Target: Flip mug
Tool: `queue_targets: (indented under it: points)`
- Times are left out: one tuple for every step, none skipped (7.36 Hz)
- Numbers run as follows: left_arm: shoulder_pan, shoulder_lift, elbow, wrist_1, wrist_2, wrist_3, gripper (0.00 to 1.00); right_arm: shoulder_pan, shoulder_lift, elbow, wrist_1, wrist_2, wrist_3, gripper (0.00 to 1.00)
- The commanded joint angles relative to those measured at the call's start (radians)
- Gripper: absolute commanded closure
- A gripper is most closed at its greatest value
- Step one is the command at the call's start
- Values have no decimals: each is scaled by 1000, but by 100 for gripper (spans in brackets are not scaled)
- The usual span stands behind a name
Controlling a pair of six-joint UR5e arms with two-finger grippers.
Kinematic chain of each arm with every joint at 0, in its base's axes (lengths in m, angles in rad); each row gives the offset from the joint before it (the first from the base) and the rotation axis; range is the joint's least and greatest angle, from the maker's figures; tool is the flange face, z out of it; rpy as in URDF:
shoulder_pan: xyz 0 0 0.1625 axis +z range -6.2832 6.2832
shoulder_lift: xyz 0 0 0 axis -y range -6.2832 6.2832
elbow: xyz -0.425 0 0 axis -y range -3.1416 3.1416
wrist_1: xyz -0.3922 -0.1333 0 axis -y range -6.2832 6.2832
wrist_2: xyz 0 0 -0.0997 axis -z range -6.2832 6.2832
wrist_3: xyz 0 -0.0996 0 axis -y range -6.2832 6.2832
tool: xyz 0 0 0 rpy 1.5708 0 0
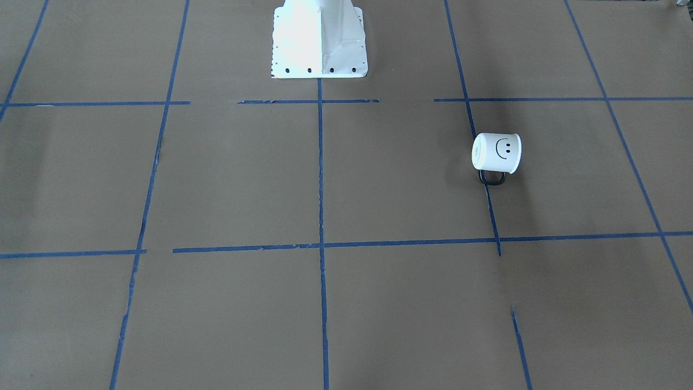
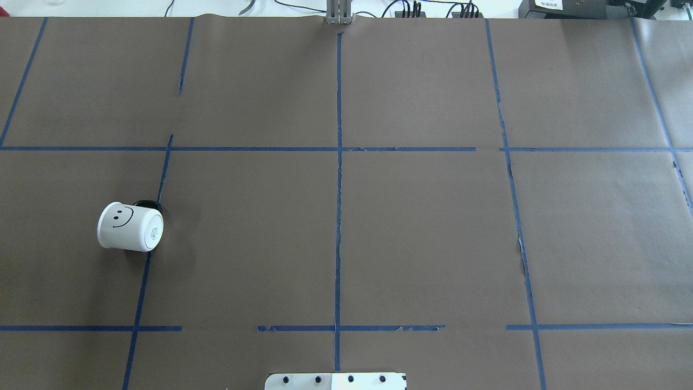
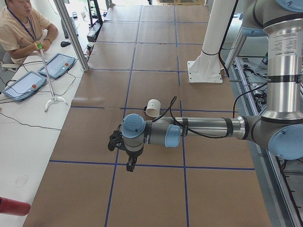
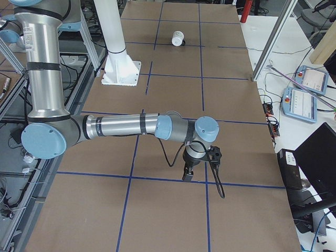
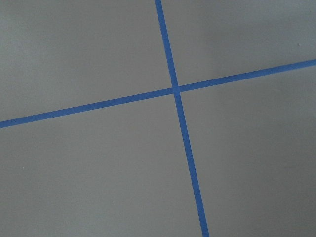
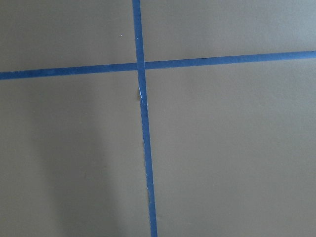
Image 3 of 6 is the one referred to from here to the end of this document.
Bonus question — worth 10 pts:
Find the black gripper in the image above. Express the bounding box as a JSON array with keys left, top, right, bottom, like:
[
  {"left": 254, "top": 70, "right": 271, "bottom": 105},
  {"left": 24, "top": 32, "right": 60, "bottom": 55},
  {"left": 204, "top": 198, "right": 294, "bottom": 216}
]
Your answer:
[{"left": 123, "top": 139, "right": 142, "bottom": 172}]

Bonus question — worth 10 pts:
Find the white smiley mug black handle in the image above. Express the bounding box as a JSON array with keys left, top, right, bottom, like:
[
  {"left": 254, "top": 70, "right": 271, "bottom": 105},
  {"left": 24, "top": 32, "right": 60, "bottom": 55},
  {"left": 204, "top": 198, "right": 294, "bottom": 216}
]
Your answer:
[{"left": 144, "top": 99, "right": 161, "bottom": 117}]

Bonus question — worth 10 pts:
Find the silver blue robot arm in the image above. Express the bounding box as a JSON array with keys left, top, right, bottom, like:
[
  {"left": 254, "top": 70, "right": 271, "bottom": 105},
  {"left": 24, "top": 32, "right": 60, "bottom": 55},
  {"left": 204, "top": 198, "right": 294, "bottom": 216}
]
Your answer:
[{"left": 108, "top": 0, "right": 303, "bottom": 171}]

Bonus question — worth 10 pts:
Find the far blue teach pendant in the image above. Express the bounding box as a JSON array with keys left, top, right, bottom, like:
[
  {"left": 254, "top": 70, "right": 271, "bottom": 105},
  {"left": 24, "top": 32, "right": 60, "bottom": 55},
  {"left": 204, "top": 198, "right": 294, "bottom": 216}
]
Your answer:
[{"left": 45, "top": 53, "right": 76, "bottom": 79}]

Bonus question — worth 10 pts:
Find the blue teach pendant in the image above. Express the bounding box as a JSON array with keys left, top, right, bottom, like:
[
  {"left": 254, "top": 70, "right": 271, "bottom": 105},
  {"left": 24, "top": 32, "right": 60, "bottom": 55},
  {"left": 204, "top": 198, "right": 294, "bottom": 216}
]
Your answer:
[
  {"left": 45, "top": 53, "right": 76, "bottom": 79},
  {"left": 2, "top": 71, "right": 46, "bottom": 102}
]

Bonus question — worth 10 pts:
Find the red cylinder object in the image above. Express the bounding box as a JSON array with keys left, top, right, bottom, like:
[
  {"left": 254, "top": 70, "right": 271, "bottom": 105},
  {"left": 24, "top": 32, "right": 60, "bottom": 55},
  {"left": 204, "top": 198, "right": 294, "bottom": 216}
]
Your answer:
[{"left": 0, "top": 197, "right": 31, "bottom": 216}]

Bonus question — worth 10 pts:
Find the near blue teach pendant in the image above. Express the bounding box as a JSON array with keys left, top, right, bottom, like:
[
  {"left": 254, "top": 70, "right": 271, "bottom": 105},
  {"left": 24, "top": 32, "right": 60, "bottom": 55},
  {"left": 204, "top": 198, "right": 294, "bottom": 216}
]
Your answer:
[{"left": 2, "top": 71, "right": 46, "bottom": 102}]

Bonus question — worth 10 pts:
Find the black computer mouse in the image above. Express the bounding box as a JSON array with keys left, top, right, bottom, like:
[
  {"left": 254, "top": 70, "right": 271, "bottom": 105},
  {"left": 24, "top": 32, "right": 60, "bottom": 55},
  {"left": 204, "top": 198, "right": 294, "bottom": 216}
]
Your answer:
[{"left": 60, "top": 41, "right": 71, "bottom": 47}]

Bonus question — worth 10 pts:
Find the black keyboard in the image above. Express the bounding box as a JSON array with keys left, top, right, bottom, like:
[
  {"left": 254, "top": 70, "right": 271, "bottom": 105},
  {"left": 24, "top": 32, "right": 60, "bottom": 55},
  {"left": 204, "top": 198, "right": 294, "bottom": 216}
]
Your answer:
[{"left": 61, "top": 16, "right": 79, "bottom": 39}]

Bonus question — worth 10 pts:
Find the person in beige shirt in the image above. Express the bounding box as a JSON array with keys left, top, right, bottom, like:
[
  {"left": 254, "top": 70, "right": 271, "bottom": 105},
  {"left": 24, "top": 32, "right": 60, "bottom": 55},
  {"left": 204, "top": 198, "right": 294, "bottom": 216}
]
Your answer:
[{"left": 0, "top": 0, "right": 58, "bottom": 64}]

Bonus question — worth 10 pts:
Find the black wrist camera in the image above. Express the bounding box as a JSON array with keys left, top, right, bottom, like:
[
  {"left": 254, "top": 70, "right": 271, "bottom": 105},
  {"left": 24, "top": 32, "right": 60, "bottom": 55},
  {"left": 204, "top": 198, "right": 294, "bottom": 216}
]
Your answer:
[{"left": 107, "top": 125, "right": 124, "bottom": 151}]

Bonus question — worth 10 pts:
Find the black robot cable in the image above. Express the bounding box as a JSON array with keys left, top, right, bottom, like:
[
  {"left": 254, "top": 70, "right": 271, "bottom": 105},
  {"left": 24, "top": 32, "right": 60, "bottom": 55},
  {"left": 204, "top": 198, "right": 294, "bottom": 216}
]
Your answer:
[{"left": 151, "top": 96, "right": 234, "bottom": 139}]

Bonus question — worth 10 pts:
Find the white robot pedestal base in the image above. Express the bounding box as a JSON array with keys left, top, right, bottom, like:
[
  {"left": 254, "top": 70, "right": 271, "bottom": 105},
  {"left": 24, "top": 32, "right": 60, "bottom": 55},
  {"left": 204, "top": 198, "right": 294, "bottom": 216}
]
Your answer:
[{"left": 187, "top": 0, "right": 238, "bottom": 83}]

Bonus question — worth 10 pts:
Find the silver reacher stick green handle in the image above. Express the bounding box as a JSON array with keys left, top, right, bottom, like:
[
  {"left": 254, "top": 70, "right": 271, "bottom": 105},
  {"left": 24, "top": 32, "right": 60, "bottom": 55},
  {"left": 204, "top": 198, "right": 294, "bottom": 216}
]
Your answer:
[{"left": 37, "top": 41, "right": 68, "bottom": 113}]

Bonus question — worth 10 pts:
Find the aluminium frame post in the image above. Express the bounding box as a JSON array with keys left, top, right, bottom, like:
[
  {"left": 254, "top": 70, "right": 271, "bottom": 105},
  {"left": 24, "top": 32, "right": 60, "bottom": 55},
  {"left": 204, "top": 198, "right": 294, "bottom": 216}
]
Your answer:
[{"left": 53, "top": 0, "right": 89, "bottom": 72}]

